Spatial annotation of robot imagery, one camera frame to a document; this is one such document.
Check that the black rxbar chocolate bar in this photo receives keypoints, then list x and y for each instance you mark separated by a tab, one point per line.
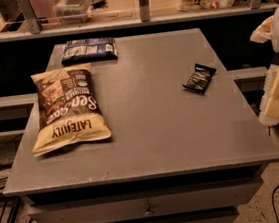
200	79

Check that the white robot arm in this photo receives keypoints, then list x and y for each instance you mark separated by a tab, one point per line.
275	31

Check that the blue snack bag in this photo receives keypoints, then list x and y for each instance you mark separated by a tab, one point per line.
89	50

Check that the brown Late July chip bag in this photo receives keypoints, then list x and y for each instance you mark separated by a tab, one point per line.
68	110

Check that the clear plastic container on shelf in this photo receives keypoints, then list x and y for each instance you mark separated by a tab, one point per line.
72	11

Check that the grey drawer cabinet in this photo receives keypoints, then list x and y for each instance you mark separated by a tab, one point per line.
209	202

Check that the black power adapter box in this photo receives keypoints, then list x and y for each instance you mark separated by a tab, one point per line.
8	154

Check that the metal shelf frame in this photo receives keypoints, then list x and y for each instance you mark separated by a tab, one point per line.
21	19

